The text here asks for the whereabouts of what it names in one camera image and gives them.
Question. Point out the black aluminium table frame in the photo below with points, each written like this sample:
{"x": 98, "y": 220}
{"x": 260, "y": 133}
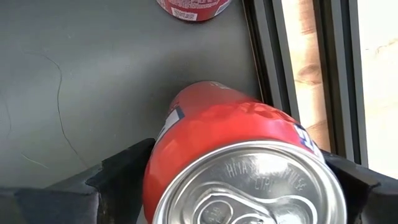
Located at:
{"x": 267, "y": 46}

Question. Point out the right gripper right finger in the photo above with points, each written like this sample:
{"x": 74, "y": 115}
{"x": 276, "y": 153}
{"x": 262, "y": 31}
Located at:
{"x": 370, "y": 202}

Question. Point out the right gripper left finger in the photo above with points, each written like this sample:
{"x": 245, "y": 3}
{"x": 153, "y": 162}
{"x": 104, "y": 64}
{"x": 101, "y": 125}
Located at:
{"x": 118, "y": 193}

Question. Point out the red Fanta soda can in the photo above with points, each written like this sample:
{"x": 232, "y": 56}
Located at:
{"x": 217, "y": 124}
{"x": 192, "y": 7}

